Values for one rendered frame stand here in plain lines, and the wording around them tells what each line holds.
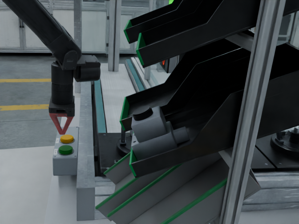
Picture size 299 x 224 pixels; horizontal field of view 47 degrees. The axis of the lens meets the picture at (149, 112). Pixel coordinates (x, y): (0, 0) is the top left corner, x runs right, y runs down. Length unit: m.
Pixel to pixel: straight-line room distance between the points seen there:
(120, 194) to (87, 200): 0.22
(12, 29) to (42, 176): 5.16
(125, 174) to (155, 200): 0.17
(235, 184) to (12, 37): 5.85
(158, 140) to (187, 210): 0.11
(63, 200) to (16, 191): 0.14
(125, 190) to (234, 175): 0.28
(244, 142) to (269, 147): 0.73
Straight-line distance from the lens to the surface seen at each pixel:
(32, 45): 6.19
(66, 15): 6.13
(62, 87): 0.92
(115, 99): 1.56
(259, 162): 1.06
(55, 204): 0.99
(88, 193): 0.88
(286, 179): 1.03
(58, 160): 1.00
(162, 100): 0.69
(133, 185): 0.67
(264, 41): 0.40
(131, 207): 0.68
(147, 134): 0.50
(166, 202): 0.65
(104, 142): 1.05
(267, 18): 0.40
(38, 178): 1.10
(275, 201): 1.06
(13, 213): 0.98
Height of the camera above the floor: 1.45
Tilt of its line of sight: 22 degrees down
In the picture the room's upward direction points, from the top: 5 degrees clockwise
